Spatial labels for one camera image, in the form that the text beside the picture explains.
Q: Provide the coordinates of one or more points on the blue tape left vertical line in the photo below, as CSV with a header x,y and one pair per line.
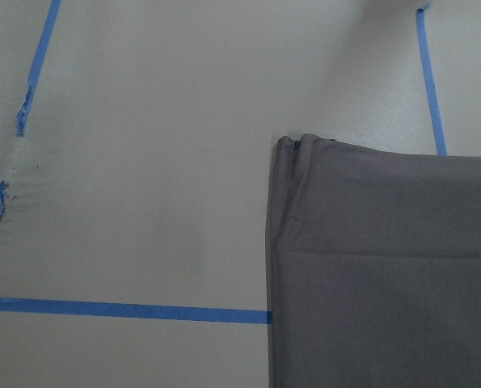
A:
x,y
33,79

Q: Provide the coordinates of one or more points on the dark brown t-shirt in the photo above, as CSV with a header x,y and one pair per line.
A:
x,y
376,267

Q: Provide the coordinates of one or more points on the blue tape vertical line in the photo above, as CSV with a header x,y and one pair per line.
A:
x,y
429,80
33,79

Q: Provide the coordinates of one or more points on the blue tape centre vertical line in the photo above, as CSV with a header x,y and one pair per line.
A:
x,y
429,80

